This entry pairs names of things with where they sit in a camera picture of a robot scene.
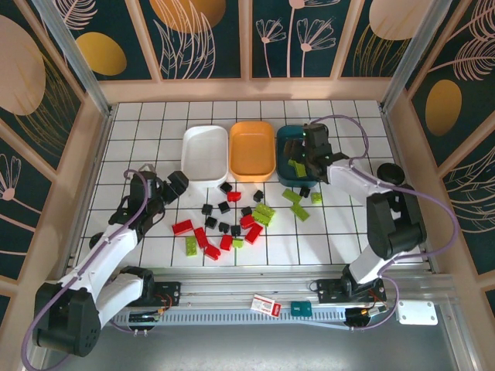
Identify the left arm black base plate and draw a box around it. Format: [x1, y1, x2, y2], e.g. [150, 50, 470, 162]
[152, 281, 183, 308]

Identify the paper coffee cup black lid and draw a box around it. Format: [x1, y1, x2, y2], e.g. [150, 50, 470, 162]
[377, 162, 405, 187]

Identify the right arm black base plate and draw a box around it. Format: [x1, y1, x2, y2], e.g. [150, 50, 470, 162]
[316, 277, 387, 306]

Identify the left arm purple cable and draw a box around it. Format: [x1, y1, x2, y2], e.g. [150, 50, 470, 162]
[21, 169, 155, 370]

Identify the white plastic container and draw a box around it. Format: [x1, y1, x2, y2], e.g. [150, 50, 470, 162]
[180, 124, 229, 189]

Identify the orange plastic container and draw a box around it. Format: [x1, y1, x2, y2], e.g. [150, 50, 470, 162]
[228, 121, 276, 182]

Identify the grey slotted cable duct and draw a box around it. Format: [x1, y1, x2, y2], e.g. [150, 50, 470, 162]
[111, 308, 387, 330]

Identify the teal plastic container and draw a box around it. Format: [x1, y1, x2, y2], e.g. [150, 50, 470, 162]
[275, 124, 325, 189]

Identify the aluminium frame post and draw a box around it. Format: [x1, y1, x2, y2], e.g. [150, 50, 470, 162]
[30, 0, 114, 117]
[380, 0, 463, 113]

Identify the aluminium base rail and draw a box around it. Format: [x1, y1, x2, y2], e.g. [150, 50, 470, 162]
[111, 266, 453, 310]

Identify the white metal mounting plate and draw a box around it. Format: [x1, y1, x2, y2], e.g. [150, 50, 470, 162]
[396, 299, 440, 325]

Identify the red and white card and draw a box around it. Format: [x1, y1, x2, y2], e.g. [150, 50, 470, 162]
[250, 294, 280, 317]

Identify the green large lego brick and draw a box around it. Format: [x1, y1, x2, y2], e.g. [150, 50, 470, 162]
[251, 203, 277, 227]

